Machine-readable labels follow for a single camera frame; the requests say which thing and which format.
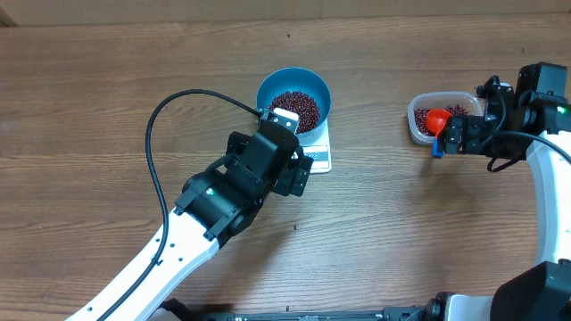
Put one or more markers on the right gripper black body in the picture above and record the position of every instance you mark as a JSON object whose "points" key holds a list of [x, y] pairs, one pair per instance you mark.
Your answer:
{"points": [[456, 136]]}

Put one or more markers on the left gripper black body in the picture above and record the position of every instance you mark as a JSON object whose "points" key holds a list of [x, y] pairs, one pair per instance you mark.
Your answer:
{"points": [[293, 181]]}

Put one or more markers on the orange measuring scoop blue handle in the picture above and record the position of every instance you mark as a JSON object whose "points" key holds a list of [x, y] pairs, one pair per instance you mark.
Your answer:
{"points": [[435, 122]]}

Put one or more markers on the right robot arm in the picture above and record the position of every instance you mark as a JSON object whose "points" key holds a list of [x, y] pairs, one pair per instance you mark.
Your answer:
{"points": [[528, 122]]}

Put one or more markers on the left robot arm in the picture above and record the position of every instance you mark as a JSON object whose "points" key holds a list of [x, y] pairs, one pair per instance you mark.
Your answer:
{"points": [[215, 205]]}

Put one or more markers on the white digital kitchen scale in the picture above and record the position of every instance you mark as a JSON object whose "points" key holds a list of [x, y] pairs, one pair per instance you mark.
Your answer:
{"points": [[316, 144]]}

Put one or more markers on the red beans in bowl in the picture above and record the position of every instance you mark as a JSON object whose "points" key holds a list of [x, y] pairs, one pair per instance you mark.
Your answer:
{"points": [[303, 105]]}

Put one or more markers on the teal plastic bowl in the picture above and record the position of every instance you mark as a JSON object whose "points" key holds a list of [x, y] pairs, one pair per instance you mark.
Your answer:
{"points": [[298, 79]]}

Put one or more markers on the clear plastic bean container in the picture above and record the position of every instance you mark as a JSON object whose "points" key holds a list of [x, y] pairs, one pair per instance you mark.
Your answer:
{"points": [[439, 100]]}

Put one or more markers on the red beans in container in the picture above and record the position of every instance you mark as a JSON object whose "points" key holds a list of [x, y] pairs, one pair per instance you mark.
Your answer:
{"points": [[420, 117]]}

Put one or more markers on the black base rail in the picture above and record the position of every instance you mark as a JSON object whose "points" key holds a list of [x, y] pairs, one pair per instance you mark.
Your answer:
{"points": [[182, 312]]}

